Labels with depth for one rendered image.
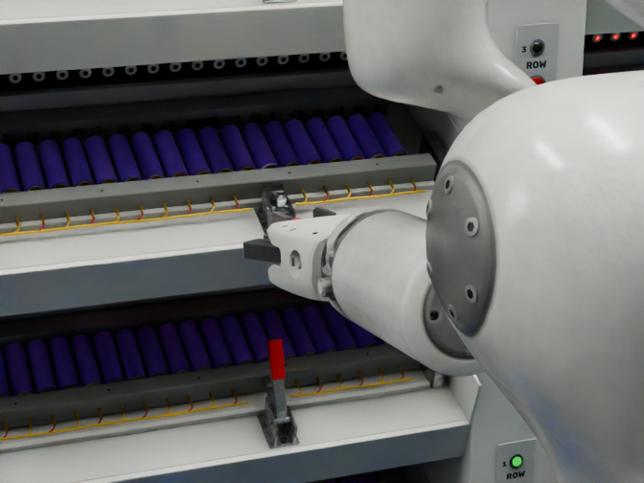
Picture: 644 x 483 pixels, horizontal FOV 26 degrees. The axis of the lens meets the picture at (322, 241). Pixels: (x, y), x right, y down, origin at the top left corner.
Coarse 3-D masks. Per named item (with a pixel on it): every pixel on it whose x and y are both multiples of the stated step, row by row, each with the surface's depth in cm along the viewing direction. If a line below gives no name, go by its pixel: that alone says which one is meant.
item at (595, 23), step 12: (588, 0) 120; (600, 0) 121; (588, 12) 121; (600, 12) 122; (612, 12) 122; (588, 24) 122; (600, 24) 122; (612, 24) 123; (624, 24) 123; (636, 24) 124
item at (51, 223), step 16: (320, 192) 123; (336, 192) 123; (352, 192) 123; (368, 192) 124; (384, 192) 124; (400, 192) 125; (160, 208) 118; (176, 208) 118; (192, 208) 119; (208, 208) 119; (224, 208) 120; (240, 208) 120; (0, 224) 114; (32, 224) 114; (48, 224) 115; (64, 224) 115; (80, 224) 116
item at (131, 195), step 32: (352, 160) 124; (384, 160) 124; (416, 160) 125; (32, 192) 115; (64, 192) 115; (96, 192) 116; (128, 192) 116; (160, 192) 117; (192, 192) 118; (224, 192) 119; (256, 192) 120; (288, 192) 122; (416, 192) 124; (96, 224) 115
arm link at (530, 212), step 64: (512, 128) 49; (576, 128) 48; (640, 128) 48; (448, 192) 50; (512, 192) 47; (576, 192) 47; (640, 192) 47; (448, 256) 50; (512, 256) 47; (576, 256) 46; (640, 256) 46; (512, 320) 48; (576, 320) 47; (640, 320) 47; (512, 384) 50; (576, 384) 48; (640, 384) 48; (576, 448) 51; (640, 448) 49
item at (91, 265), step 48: (0, 96) 122; (48, 96) 124; (96, 96) 125; (144, 96) 127; (192, 96) 129; (432, 144) 127; (0, 240) 113; (48, 240) 114; (96, 240) 115; (144, 240) 116; (192, 240) 116; (240, 240) 117; (0, 288) 111; (48, 288) 113; (96, 288) 114; (144, 288) 116; (192, 288) 118
